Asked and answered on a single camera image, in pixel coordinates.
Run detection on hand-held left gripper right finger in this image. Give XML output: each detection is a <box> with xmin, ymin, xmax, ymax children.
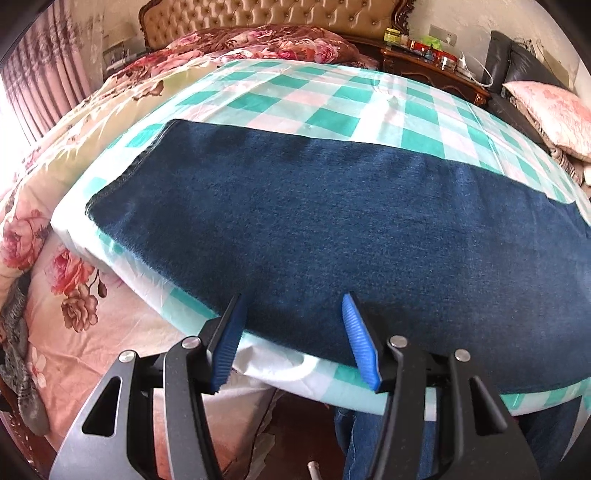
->
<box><xmin>341</xmin><ymin>293</ymin><xmax>541</xmax><ymax>480</ymax></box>

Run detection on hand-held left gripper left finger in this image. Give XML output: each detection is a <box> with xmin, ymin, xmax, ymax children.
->
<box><xmin>48</xmin><ymin>293</ymin><xmax>245</xmax><ymax>480</ymax></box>

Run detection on blue denim pants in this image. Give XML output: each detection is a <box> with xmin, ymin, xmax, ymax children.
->
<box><xmin>84</xmin><ymin>119</ymin><xmax>591</xmax><ymax>411</ymax></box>

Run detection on person's legs in jeans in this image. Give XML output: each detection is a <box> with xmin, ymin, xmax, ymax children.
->
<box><xmin>332</xmin><ymin>392</ymin><xmax>591</xmax><ymax>480</ymax></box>

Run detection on pink floral bedsheet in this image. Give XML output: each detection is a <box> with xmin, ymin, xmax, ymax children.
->
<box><xmin>18</xmin><ymin>240</ymin><xmax>278</xmax><ymax>467</ymax></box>

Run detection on grey patterned cloth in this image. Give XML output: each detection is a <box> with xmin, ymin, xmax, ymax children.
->
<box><xmin>0</xmin><ymin>277</ymin><xmax>51</xmax><ymax>435</ymax></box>

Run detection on green white checkered tablecloth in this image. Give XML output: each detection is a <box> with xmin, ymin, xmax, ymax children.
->
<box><xmin>50</xmin><ymin>58</ymin><xmax>591</xmax><ymax>421</ymax></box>

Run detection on brown patterned folded blanket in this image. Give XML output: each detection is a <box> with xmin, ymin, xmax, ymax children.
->
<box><xmin>547</xmin><ymin>145</ymin><xmax>585</xmax><ymax>185</ymax></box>

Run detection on dark wooden nightstand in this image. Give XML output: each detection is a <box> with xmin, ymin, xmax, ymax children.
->
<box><xmin>102</xmin><ymin>39</ymin><xmax>148</xmax><ymax>77</ymax></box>
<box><xmin>379</xmin><ymin>44</ymin><xmax>491</xmax><ymax>107</ymax></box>

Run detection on large pink floral pillow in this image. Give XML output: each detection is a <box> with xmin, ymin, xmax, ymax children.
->
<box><xmin>503</xmin><ymin>80</ymin><xmax>591</xmax><ymax>162</ymax></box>

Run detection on dark red floral pillow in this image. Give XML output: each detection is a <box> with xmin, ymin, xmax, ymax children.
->
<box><xmin>161</xmin><ymin>25</ymin><xmax>370</xmax><ymax>70</ymax></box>

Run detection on black leather armchair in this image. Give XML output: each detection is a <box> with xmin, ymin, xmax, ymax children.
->
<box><xmin>487</xmin><ymin>30</ymin><xmax>591</xmax><ymax>153</ymax></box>

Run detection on pink curtain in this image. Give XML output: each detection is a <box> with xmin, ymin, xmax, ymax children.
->
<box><xmin>0</xmin><ymin>9</ymin><xmax>93</xmax><ymax>153</ymax></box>

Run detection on tufted leather bed headboard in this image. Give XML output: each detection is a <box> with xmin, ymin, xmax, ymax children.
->
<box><xmin>139</xmin><ymin>0</ymin><xmax>416</xmax><ymax>51</ymax></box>

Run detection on white cable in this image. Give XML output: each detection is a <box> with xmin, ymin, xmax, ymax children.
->
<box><xmin>459</xmin><ymin>51</ymin><xmax>495</xmax><ymax>88</ymax></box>

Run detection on wall socket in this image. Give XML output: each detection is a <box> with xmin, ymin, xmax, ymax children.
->
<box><xmin>428</xmin><ymin>25</ymin><xmax>458</xmax><ymax>44</ymax></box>

